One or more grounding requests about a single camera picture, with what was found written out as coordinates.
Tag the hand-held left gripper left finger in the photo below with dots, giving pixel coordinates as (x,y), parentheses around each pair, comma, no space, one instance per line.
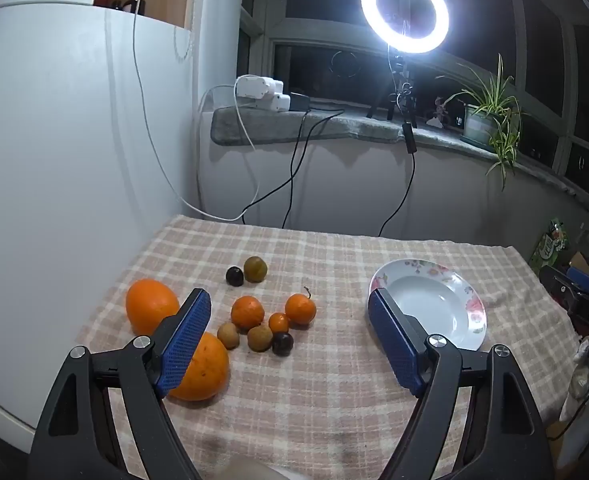
(187,340)

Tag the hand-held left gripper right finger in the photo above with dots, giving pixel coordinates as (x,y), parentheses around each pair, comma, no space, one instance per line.
(392,340)

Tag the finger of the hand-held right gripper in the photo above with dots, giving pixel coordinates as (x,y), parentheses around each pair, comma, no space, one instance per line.
(582,280)
(554,285)

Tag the speckled large orange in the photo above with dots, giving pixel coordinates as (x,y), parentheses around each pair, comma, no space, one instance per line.
(207,370)

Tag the brown longan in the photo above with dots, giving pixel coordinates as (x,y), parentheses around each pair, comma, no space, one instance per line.
(260,338)
(228,335)

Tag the white floral plate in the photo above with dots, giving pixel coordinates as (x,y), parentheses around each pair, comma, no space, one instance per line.
(424,300)

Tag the smooth large orange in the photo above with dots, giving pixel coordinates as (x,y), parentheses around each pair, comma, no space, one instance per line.
(147,305)

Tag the medium tangerine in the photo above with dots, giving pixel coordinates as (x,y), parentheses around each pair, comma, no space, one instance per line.
(247,312)

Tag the dark purple passion fruit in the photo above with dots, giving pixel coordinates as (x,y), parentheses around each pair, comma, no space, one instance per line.
(234,277)
(282,344)

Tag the tiny tangerine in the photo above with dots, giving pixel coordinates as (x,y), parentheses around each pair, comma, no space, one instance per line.
(278,323)

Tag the tangerine with stem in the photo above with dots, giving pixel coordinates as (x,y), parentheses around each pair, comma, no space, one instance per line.
(300,310)

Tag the green passion fruit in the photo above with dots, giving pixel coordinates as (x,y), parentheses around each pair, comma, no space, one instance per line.
(255,269)

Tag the person's right hand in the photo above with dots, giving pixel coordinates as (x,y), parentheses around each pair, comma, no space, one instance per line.
(584,375)

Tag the green snack packet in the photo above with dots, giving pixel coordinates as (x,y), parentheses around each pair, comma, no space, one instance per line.
(549,245)

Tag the pink checkered cloth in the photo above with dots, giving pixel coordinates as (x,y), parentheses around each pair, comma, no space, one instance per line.
(324,400)

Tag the potted spider plant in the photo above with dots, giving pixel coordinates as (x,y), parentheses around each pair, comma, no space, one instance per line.
(477,122)

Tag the small purple flower plant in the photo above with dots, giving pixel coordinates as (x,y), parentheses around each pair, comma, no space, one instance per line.
(442,108)

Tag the black power adapter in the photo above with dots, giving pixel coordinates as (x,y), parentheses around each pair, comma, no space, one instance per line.
(300,101)

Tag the white charger block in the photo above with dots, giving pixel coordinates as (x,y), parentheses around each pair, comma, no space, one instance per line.
(252,87)

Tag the dark bottle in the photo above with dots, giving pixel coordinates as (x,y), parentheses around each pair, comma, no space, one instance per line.
(134,4)

